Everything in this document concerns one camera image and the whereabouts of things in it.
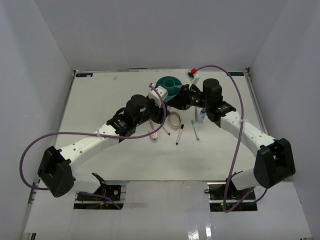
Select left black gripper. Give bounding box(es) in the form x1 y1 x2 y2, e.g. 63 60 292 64
134 92 171 127

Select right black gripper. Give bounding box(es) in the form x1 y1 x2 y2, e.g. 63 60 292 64
166 84 211 111

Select green capped white marker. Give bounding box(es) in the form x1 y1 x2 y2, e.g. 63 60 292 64
191 119 200 141

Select black capped white marker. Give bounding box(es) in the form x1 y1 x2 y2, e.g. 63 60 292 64
175 124 184 146

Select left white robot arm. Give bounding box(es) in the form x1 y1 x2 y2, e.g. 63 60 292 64
38 94 167 200

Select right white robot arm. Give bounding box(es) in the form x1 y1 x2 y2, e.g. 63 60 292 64
167 78 296 200

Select masking tape roll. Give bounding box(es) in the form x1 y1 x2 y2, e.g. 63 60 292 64
167 111 183 130

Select teal round desk organizer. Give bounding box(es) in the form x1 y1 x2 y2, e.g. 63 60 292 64
156 76 182 102

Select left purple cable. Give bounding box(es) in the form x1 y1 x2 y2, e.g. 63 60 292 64
19 83 168 210

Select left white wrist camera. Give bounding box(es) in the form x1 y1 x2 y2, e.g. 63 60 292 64
147 84 168 108

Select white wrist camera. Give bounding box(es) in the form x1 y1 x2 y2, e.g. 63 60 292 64
147 84 168 108
186 68 200 89

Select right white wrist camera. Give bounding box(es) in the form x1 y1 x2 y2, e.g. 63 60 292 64
186 68 200 89

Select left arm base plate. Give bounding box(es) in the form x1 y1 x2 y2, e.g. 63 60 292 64
73 184 126 210

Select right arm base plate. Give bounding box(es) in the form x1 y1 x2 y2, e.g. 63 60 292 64
204 182 258 213

